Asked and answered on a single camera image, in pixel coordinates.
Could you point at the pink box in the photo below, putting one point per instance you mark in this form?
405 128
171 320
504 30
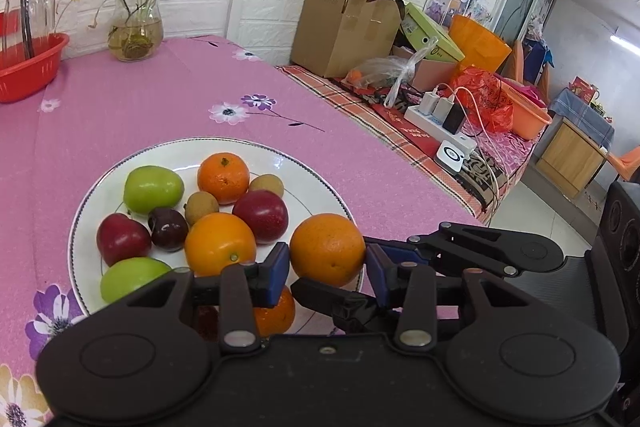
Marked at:
435 72

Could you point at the green jujube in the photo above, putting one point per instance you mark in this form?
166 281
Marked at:
132 279
152 189

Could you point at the picture frame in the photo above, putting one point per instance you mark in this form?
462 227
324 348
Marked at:
439 2

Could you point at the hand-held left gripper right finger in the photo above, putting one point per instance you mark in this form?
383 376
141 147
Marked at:
381 282

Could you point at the mandarin orange with stem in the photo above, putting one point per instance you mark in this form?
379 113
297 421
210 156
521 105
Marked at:
223 177

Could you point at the orange plastic basket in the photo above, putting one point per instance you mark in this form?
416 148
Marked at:
530 112

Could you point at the plaid cloth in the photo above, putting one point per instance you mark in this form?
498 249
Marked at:
360 107

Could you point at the glass vase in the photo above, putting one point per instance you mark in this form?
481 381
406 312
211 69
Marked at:
135 37

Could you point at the white power strip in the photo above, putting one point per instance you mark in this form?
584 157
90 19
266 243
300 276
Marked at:
420 122

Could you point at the red plastic bag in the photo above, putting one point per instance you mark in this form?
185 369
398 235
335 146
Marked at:
487 97

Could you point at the red plastic basket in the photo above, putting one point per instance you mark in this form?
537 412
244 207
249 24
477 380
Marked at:
30 72

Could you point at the green box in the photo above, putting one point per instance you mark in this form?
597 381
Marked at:
430 34

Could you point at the clear plastic bag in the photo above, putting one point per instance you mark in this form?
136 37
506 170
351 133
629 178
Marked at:
380 72

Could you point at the clear glass jar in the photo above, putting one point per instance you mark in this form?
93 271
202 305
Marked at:
42 2

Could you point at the black charger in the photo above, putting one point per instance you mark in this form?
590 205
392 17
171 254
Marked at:
454 119

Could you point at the wooden cabinet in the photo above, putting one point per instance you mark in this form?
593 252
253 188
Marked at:
570 162

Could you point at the white plate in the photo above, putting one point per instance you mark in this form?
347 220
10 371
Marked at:
300 192

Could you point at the orange bag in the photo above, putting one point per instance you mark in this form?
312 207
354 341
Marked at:
477 42

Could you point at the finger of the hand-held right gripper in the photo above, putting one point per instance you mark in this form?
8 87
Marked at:
325 299
405 253

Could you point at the pink floral tablecloth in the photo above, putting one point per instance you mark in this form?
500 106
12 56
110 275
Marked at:
150 107

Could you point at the cardboard box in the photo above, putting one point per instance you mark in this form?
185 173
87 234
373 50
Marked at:
330 27

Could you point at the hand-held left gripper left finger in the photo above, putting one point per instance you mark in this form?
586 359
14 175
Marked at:
276 277

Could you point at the blue cloth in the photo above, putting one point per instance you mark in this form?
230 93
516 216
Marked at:
585 114

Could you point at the dark purple plum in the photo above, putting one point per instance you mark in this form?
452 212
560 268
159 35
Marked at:
169 228

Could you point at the dark utensil in jar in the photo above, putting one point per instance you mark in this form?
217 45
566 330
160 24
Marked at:
26 7

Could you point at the small dark red plum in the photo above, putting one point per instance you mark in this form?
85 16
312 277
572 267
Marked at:
206 322

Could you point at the white round-button device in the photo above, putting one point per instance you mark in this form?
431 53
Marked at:
452 154

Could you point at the white charger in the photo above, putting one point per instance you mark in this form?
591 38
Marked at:
443 108
429 103

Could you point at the brown longan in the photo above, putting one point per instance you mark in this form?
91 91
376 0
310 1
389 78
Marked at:
266 185
201 208

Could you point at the orange chair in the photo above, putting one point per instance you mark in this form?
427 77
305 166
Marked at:
627 162

